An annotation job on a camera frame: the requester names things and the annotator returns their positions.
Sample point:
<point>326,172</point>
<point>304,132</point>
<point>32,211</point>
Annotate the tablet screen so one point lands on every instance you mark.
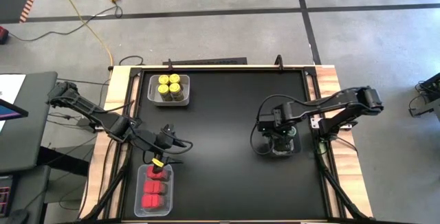
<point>8,112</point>

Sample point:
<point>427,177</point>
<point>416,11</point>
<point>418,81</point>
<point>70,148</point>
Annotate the smoky grey transparent bin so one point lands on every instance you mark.
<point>299,145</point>

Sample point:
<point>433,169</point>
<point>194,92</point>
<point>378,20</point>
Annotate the red floor device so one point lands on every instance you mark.
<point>2,35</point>

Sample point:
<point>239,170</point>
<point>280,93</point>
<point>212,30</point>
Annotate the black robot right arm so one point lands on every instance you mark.
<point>343,105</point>

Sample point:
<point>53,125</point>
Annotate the red-lid paprika tin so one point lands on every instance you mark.
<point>153,187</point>
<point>157,174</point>
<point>151,201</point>

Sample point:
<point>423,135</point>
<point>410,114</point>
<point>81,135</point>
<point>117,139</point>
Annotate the grey side desk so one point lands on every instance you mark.
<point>34,83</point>

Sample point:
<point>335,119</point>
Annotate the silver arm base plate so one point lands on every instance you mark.
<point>314,122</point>

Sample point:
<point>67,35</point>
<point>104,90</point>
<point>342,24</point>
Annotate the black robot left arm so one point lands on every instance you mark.
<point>89,109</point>

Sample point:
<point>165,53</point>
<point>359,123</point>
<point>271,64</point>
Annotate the backlit keyboard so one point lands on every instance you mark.
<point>4,200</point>

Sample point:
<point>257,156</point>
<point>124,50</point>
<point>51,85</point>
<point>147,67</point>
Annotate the yellow tape marker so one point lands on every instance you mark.
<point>157,162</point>

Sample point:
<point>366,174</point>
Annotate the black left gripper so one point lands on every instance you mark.
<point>156,141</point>

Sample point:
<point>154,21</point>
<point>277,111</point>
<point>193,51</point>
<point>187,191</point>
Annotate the white paper sheet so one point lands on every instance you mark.
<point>10,86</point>

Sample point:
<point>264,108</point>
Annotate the clear plastic bin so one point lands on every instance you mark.
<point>154,210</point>

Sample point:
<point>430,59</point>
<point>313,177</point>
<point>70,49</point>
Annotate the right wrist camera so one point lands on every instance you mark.
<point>266,121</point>

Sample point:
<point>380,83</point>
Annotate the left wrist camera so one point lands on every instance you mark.
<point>168,131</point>

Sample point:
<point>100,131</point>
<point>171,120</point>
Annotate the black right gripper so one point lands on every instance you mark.
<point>283,121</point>

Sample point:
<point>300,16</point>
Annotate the yellow-lid spice jar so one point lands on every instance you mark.
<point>163,79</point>
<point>174,78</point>
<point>175,87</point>
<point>163,89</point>

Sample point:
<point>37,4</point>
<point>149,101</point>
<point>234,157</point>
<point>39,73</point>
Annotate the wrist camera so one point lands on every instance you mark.
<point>168,131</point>
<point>266,121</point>

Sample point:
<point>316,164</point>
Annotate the black flat bar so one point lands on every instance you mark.
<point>206,61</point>

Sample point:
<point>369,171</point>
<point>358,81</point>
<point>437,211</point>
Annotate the black table frame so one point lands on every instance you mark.
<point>206,69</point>

